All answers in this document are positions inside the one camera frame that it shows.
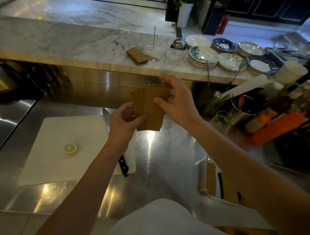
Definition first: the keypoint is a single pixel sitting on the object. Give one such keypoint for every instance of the person's right hand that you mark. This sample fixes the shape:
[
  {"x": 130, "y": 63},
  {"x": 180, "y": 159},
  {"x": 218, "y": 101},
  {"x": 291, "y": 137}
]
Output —
[{"x": 180, "y": 104}]

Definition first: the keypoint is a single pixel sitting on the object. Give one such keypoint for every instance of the person's left hand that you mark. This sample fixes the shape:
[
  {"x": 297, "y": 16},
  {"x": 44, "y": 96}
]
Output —
[{"x": 121, "y": 128}]

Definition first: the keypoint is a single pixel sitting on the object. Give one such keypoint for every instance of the person's right thumb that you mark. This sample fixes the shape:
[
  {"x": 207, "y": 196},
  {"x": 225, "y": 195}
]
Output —
[{"x": 161, "y": 101}]

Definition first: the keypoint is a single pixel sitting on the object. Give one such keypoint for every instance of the person's left thumb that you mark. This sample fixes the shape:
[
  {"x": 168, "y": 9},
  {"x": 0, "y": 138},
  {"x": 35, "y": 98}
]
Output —
[{"x": 139, "y": 119}]

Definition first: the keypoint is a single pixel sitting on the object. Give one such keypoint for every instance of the brown paper napkins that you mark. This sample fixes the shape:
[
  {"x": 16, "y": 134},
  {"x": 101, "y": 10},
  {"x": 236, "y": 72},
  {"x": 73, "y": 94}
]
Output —
[{"x": 152, "y": 111}]

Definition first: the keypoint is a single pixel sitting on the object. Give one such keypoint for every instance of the person's right forearm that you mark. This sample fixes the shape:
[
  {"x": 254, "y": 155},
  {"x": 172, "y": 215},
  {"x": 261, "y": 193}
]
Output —
[{"x": 244, "y": 174}]

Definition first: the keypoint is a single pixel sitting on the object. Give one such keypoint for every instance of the person's left forearm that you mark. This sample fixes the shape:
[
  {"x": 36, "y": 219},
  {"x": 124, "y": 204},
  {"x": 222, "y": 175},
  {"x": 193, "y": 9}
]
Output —
[{"x": 82, "y": 191}]

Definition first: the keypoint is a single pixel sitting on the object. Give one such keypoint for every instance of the clear glass dish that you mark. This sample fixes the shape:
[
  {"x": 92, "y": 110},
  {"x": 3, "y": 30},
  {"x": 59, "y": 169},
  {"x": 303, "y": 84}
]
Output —
[{"x": 174, "y": 54}]

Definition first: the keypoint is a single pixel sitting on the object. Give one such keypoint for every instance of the white receipt paper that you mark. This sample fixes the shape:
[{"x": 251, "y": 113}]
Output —
[{"x": 153, "y": 51}]

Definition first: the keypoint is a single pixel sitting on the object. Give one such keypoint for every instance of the brown napkin stack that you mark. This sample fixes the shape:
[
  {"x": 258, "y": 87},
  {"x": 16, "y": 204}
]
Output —
[{"x": 137, "y": 55}]

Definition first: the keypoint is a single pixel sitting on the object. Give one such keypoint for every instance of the silver fork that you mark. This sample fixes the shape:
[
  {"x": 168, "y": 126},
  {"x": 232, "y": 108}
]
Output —
[{"x": 208, "y": 72}]

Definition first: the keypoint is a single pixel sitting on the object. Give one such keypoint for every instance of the green glass bottle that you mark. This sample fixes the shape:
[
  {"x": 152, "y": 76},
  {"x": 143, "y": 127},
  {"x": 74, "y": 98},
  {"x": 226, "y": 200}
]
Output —
[{"x": 218, "y": 104}]

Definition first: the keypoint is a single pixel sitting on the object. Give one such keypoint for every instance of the silver call bell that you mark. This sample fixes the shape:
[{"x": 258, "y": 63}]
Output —
[{"x": 178, "y": 43}]

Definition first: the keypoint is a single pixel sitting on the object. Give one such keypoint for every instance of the leaf patterned plate stack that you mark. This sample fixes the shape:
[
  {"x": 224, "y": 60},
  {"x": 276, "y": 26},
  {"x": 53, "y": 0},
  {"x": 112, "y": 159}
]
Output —
[{"x": 202, "y": 55}]

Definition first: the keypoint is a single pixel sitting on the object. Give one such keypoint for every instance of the glass with mint leaves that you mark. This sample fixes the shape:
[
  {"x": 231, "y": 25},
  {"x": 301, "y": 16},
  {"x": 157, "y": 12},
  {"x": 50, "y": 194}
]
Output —
[{"x": 220, "y": 121}]

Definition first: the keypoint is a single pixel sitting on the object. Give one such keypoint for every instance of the metal receipt spike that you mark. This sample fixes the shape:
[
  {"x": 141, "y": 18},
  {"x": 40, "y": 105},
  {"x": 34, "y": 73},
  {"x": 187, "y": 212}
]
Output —
[{"x": 154, "y": 36}]

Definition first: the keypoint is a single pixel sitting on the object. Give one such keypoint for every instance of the white bowl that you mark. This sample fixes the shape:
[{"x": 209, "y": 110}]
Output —
[{"x": 197, "y": 40}]

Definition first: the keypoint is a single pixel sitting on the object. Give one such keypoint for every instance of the lemon half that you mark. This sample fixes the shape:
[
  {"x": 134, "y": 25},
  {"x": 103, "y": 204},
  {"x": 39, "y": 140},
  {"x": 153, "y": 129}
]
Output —
[{"x": 70, "y": 148}]

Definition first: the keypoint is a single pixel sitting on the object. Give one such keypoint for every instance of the pale green plate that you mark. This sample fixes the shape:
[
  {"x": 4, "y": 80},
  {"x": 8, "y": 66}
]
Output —
[{"x": 230, "y": 62}]

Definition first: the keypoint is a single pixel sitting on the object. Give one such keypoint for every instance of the silver spoon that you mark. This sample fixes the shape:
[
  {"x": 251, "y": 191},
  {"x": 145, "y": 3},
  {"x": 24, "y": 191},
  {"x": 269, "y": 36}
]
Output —
[{"x": 238, "y": 71}]

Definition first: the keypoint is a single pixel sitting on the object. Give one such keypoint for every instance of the metal utensil container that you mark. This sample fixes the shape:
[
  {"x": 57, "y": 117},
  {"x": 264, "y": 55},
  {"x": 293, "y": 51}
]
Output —
[{"x": 244, "y": 111}]

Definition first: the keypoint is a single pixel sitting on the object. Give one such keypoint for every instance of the white paper roll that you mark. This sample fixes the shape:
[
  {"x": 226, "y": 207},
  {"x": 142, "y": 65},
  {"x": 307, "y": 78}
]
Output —
[{"x": 244, "y": 86}]

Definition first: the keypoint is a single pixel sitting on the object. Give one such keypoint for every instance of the white plant vase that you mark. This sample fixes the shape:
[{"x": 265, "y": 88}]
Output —
[{"x": 184, "y": 15}]

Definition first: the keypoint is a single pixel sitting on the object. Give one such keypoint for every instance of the white cutting board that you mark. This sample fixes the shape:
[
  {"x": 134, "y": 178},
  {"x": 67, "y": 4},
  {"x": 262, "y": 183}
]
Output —
[{"x": 60, "y": 167}]

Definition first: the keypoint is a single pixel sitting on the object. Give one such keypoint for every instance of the red packet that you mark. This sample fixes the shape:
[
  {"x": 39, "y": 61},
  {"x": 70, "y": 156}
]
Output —
[{"x": 223, "y": 24}]

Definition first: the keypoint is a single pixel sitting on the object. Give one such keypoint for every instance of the black box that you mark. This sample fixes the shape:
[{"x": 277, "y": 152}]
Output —
[{"x": 213, "y": 17}]

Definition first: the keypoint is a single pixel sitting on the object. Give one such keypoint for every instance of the squeeze bottle with orange cap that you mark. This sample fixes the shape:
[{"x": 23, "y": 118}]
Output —
[{"x": 259, "y": 122}]

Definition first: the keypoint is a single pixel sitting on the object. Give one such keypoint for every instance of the metal tray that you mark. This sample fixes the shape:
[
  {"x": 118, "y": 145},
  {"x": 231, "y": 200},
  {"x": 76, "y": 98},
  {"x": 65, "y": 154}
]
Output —
[{"x": 218, "y": 184}]

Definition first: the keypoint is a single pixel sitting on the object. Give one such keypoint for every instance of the person's white apron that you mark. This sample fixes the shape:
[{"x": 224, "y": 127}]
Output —
[{"x": 164, "y": 218}]

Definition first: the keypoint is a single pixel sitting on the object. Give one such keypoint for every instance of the striped rim plate stack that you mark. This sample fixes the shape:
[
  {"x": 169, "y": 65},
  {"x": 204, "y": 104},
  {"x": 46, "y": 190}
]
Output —
[{"x": 251, "y": 49}]

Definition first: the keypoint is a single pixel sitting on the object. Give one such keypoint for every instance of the dark blue rimmed plate stack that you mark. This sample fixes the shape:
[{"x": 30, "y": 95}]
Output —
[{"x": 261, "y": 65}]

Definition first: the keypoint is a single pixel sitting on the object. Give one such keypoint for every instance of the dark sauce bottle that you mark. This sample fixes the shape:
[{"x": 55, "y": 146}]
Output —
[{"x": 282, "y": 99}]

